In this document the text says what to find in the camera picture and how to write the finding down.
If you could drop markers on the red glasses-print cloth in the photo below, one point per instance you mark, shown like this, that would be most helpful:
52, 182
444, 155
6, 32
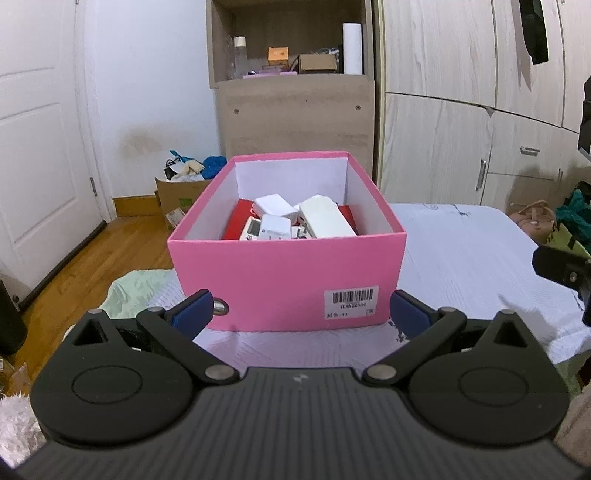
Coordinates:
236, 219

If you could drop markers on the white rounded charger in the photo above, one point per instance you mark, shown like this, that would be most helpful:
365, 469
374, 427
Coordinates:
275, 228

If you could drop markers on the large cardboard box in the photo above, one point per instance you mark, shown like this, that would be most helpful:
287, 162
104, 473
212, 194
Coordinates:
184, 198

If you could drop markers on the pink cardboard box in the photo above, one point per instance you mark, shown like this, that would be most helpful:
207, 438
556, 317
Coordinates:
277, 272

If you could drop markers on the black container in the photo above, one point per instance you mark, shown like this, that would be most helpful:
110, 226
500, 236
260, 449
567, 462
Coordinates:
10, 318

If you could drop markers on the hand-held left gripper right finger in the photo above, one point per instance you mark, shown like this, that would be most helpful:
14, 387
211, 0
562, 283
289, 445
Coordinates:
408, 314

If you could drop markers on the white paper roll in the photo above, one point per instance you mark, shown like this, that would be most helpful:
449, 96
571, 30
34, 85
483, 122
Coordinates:
352, 48

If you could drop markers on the cream rounded adapter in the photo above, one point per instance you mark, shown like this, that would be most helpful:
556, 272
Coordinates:
325, 217

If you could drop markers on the white fluffy cloth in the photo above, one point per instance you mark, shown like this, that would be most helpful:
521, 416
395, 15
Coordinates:
16, 424

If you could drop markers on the white door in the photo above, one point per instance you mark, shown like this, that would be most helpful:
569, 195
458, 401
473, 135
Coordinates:
41, 161

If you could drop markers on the dark object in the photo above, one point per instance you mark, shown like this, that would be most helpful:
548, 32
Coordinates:
586, 120

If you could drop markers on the white square charger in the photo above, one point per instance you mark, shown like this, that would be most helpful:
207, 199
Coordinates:
275, 204

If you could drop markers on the blue plastic bag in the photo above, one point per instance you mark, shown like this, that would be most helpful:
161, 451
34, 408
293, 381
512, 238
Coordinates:
214, 166

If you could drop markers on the black door draft stopper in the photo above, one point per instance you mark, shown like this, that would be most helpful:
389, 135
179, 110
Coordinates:
69, 258

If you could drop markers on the small orange box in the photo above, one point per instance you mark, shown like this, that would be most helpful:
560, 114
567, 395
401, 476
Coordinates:
278, 55

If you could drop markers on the flat pink item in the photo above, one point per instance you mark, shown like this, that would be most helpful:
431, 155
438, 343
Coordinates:
270, 75

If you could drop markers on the light green cloth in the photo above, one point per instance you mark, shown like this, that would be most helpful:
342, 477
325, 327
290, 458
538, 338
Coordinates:
134, 286

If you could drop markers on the light wood wardrobe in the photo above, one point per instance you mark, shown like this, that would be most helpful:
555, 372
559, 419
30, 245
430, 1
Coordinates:
438, 138

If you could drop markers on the black hanging cloth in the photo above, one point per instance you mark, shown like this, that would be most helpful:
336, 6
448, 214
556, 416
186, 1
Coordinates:
534, 27

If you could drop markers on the beige cloth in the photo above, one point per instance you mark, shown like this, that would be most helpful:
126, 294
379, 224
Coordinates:
190, 170

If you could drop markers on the beige bag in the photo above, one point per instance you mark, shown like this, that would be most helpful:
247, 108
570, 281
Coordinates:
535, 221

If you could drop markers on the small brown cardboard box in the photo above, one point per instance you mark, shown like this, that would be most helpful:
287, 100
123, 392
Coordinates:
318, 63

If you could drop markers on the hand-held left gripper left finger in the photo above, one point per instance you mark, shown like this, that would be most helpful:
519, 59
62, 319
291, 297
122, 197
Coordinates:
194, 314

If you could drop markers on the grey-brown wooden cabinet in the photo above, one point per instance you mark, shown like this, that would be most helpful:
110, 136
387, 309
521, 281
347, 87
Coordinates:
295, 120

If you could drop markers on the clear plastic bottle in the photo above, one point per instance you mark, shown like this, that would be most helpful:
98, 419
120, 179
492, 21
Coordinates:
239, 57

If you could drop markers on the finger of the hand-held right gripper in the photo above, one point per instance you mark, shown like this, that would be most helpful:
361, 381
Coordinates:
556, 267

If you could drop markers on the white remote with screen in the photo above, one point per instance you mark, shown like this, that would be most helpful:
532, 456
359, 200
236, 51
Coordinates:
250, 230

